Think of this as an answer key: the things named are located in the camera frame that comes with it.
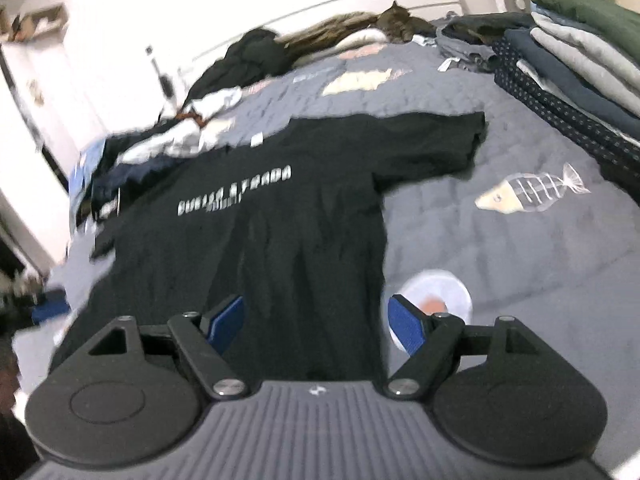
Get small white shirt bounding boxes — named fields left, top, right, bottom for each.
left=182, top=85, right=243, bottom=116

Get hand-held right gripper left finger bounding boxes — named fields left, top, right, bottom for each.
left=85, top=295, right=249, bottom=401

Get grey folded garment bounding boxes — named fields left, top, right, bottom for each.
left=435, top=27, right=501, bottom=73

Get tabby cat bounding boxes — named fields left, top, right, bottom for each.
left=375, top=0, right=441, bottom=43

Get stack of folded clothes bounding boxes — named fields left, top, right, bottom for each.
left=492, top=0, right=640, bottom=196

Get wall shelf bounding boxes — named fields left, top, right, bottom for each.
left=0, top=2, right=68, bottom=43

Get black wall-hung device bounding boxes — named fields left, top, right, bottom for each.
left=145, top=45, right=176, bottom=108

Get white door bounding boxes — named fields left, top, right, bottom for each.
left=0, top=40, right=108, bottom=271

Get black puffer jacket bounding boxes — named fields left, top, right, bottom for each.
left=185, top=27, right=296, bottom=106

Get light blue cloth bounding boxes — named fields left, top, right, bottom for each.
left=70, top=140, right=108, bottom=201

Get grey fish-print blanket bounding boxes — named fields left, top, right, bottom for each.
left=10, top=12, right=640, bottom=461

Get black folded pants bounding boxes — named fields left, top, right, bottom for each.
left=442, top=12, right=536, bottom=43

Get white pillow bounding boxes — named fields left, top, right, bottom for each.
left=335, top=27, right=388, bottom=53

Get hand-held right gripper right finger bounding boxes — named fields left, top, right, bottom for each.
left=384, top=294, right=548, bottom=401

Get black printed T-shirt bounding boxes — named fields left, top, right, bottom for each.
left=50, top=110, right=488, bottom=386

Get white grey shirt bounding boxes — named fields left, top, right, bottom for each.
left=117, top=115, right=236, bottom=163

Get brown fur coat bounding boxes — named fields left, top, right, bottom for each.
left=277, top=10, right=381, bottom=58

